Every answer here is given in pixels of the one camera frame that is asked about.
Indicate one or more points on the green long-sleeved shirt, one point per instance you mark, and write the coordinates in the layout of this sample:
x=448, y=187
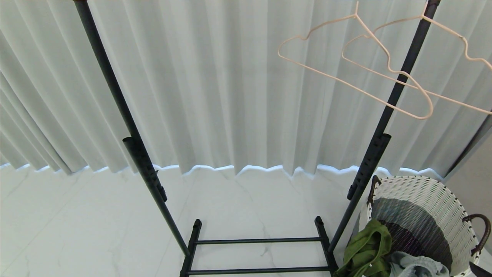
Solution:
x=365, y=246

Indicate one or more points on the pale grey shorts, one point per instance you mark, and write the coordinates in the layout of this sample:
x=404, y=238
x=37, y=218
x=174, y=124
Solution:
x=419, y=265

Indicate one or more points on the pink clothes hanger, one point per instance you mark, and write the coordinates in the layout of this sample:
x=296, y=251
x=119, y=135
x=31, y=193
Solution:
x=356, y=11
x=465, y=48

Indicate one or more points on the black clothes rack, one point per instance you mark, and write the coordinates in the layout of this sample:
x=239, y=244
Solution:
x=115, y=92

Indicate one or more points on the white laundry basket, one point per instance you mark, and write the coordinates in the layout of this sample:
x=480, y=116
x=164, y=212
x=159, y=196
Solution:
x=423, y=192

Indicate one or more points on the white curtain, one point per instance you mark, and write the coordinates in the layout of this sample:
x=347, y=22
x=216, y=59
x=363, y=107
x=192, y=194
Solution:
x=230, y=77

